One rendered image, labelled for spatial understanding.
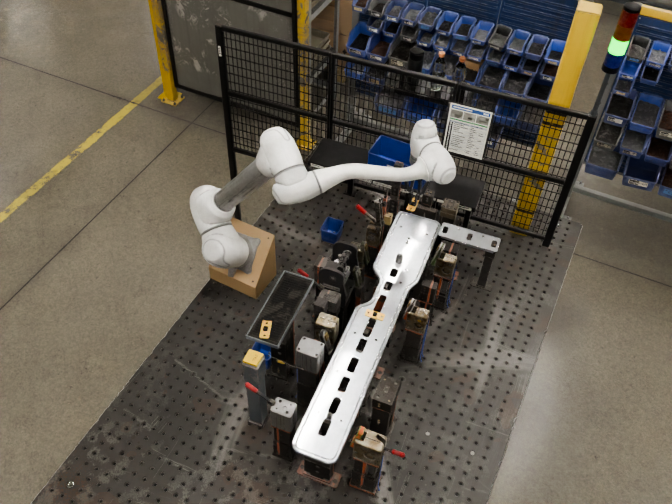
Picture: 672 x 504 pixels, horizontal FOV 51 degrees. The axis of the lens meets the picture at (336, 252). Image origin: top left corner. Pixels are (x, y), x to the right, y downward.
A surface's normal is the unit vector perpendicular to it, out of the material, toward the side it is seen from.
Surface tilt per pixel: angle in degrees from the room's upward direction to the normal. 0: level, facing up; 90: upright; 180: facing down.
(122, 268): 0
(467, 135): 90
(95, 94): 0
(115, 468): 0
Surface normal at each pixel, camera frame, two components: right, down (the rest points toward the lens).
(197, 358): 0.04, -0.67
